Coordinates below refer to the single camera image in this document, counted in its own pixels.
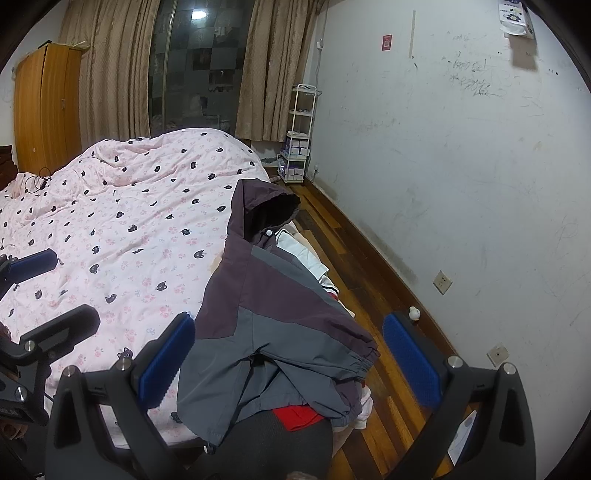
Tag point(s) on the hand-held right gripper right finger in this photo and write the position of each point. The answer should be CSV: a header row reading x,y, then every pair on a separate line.
x,y
411,364

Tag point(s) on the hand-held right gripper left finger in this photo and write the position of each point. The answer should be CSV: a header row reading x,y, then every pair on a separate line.
x,y
166,364

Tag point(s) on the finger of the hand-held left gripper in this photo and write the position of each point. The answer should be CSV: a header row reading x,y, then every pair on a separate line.
x,y
69,325
32,267

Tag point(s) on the purple grey hooded jacket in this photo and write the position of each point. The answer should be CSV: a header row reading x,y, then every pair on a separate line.
x,y
268,300

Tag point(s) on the white round night light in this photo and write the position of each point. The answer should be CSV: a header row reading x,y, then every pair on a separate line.
x,y
414,314

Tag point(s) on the dark wooden headboard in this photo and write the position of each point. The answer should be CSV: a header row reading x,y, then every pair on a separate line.
x,y
4,161

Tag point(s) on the pink cat print duvet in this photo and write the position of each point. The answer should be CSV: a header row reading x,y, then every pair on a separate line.
x,y
138,221

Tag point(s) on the red jersey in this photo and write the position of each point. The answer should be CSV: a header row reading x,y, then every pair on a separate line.
x,y
298,415

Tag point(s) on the white garment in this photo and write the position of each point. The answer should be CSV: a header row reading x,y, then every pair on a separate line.
x,y
300,251

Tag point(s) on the wooden wardrobe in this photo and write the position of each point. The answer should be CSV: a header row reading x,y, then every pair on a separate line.
x,y
46,106

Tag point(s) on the stack of small white boxes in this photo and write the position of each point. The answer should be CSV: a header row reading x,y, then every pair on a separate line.
x,y
295,147

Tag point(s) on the dark window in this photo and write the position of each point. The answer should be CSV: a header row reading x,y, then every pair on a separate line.
x,y
198,69

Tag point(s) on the white shelf rack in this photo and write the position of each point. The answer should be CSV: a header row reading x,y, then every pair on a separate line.
x,y
300,114

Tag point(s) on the beige tape strip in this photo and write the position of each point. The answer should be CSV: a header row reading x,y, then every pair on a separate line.
x,y
412,34

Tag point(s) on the white wall socket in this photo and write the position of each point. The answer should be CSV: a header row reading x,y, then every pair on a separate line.
x,y
497,354
442,282

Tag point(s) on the red wall sticker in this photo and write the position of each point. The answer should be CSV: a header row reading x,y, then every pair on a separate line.
x,y
387,42

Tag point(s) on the white hanging wall package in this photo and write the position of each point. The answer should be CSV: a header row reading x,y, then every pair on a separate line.
x,y
517,18

